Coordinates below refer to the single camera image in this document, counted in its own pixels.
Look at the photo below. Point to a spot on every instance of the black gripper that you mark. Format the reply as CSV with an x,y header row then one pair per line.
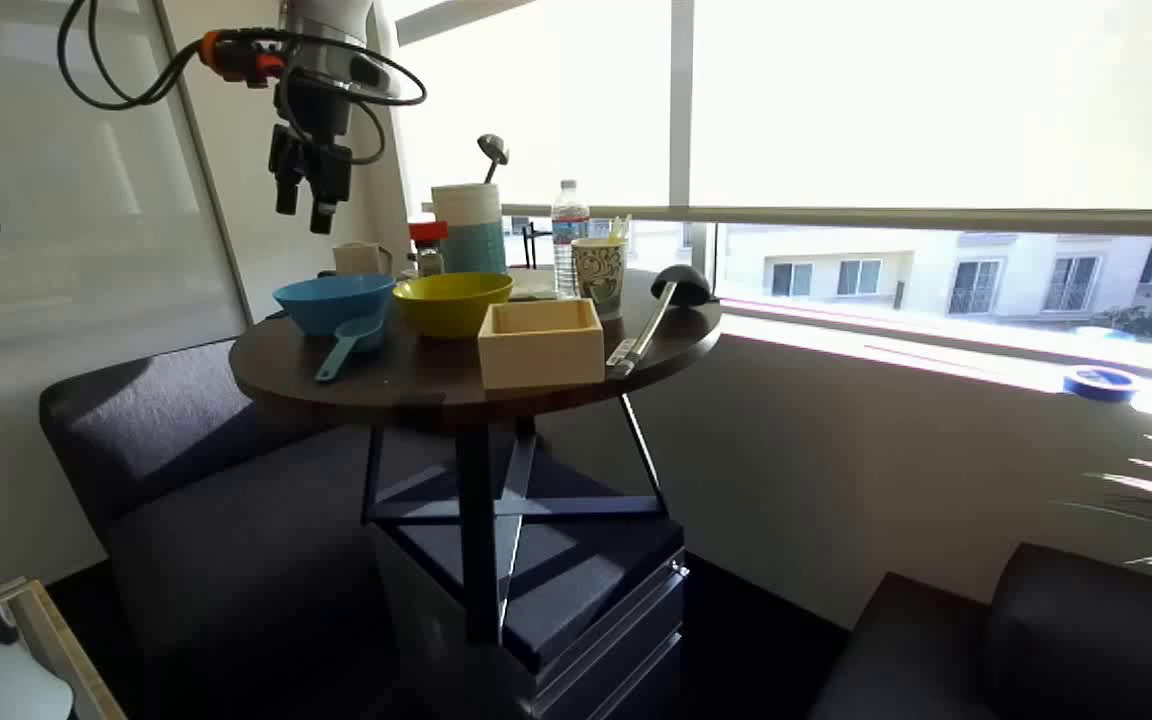
x,y
308,147

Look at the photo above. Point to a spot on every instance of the teal measuring cup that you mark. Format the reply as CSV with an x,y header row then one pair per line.
x,y
348,342

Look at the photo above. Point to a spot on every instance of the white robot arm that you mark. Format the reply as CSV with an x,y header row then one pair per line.
x,y
326,39

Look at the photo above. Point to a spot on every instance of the cream ceramic cup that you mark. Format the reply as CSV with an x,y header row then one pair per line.
x,y
362,260

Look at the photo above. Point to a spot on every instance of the blue plastic bowl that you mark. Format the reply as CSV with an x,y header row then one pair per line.
x,y
330,301

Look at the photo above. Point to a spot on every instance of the metal spoon in canister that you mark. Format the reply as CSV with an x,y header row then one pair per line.
x,y
493,155

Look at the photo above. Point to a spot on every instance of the yellow plastic bowl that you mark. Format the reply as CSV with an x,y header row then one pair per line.
x,y
448,304

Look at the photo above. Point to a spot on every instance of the patterned paper cup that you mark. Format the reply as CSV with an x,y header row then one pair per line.
x,y
601,267

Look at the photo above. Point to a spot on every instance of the red lidded jar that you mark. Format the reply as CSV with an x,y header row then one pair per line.
x,y
427,245

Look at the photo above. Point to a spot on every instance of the white and teal canister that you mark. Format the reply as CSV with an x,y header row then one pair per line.
x,y
473,227

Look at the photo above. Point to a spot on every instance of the round dark wooden table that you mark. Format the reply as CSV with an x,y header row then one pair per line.
x,y
432,386

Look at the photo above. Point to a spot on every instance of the clear water bottle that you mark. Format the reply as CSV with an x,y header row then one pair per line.
x,y
569,227

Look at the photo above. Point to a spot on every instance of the light wooden box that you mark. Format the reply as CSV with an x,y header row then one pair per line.
x,y
541,345

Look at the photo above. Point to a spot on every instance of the black ladle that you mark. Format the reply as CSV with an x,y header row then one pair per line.
x,y
678,285

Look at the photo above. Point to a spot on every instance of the dark grey sofa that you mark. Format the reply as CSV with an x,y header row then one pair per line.
x,y
234,535

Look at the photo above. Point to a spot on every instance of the blue drawer cabinet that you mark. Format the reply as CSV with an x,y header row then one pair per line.
x,y
588,603

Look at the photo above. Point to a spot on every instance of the blue tape roll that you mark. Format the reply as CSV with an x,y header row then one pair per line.
x,y
1101,386

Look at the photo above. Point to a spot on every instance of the black armchair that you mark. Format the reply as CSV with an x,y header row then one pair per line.
x,y
1063,636

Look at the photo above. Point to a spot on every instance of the wooden frame board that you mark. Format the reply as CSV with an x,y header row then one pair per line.
x,y
54,642

